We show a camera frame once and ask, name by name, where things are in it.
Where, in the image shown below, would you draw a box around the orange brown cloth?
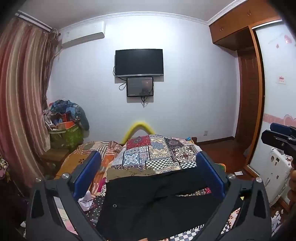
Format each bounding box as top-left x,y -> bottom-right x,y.
55,151 -> 95,180

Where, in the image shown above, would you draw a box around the white cloth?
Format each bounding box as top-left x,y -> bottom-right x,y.
77,191 -> 94,212

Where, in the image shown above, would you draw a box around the white air conditioner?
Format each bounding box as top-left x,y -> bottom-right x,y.
58,21 -> 106,49

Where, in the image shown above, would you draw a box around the pile of clothes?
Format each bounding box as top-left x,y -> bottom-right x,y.
43,100 -> 90,131

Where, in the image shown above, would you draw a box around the wall-mounted television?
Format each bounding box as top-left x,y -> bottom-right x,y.
115,48 -> 164,77

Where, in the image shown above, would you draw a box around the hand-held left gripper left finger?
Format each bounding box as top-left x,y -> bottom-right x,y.
25,151 -> 109,241

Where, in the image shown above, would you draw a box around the wooden stool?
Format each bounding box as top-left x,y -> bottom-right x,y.
40,148 -> 70,172

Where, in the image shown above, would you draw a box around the patchwork blanket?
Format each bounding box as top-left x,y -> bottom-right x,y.
110,134 -> 204,175

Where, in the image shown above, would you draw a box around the curtain rail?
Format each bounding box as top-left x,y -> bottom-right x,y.
14,10 -> 54,33

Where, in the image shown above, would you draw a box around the dark dotted cloth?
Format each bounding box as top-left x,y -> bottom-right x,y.
85,196 -> 108,226

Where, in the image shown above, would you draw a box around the green bag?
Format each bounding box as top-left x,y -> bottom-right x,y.
49,126 -> 84,149

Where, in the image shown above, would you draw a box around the black monitor cable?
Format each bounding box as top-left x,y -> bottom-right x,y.
113,66 -> 155,108

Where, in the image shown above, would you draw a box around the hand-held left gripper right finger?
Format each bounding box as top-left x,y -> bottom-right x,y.
196,152 -> 272,241

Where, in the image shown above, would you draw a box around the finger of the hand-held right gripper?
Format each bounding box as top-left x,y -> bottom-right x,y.
270,123 -> 296,135
261,130 -> 296,155

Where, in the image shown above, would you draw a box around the khaki pants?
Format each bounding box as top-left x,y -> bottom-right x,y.
106,167 -> 156,181

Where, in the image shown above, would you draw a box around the small wall monitor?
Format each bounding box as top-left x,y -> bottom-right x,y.
126,77 -> 154,97

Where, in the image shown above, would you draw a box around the yellow curved headboard rail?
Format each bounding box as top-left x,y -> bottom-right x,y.
120,121 -> 155,145

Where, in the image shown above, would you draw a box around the striped curtain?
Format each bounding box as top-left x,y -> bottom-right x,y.
0,17 -> 61,189

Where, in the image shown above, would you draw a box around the wooden wardrobe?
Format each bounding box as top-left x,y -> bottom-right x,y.
209,0 -> 296,179

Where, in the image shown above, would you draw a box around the black pants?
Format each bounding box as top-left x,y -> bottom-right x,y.
96,167 -> 228,240

